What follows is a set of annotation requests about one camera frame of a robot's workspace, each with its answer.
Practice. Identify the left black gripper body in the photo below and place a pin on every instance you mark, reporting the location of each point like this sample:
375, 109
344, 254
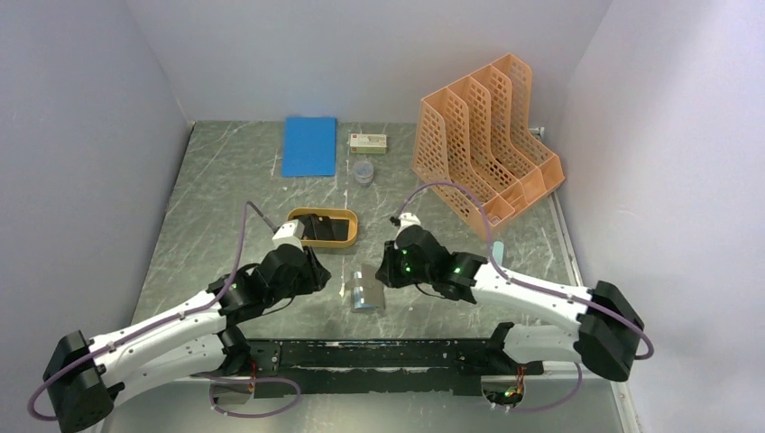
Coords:
307, 280

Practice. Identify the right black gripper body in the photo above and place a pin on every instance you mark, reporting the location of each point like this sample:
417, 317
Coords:
400, 271

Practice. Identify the black card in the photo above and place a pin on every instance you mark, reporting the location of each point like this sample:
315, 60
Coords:
325, 228

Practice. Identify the grey card holder wallet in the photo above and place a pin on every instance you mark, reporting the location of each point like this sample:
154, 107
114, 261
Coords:
365, 294

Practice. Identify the orange oval tray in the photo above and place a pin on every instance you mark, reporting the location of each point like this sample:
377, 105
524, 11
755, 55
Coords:
343, 213

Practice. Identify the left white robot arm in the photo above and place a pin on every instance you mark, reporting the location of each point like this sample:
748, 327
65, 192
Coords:
85, 376

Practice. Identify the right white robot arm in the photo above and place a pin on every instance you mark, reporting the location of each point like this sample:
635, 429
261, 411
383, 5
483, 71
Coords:
596, 327

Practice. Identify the small clear plastic cup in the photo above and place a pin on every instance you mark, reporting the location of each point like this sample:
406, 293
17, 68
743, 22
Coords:
363, 173

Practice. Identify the small red white box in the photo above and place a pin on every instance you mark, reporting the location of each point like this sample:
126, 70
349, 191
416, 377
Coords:
367, 143

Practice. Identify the blue notebook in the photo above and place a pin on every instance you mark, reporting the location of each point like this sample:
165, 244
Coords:
309, 147

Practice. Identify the orange mesh file organizer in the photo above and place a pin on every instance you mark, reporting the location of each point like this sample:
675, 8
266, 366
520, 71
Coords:
474, 142

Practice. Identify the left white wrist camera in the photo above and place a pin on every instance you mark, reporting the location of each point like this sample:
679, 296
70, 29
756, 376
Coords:
289, 233

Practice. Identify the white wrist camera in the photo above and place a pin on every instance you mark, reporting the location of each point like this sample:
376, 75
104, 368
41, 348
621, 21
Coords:
289, 233
404, 220

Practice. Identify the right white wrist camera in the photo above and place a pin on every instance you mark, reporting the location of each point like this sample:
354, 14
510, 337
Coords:
404, 220

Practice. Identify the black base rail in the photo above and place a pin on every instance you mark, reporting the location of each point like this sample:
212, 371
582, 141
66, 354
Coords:
379, 365

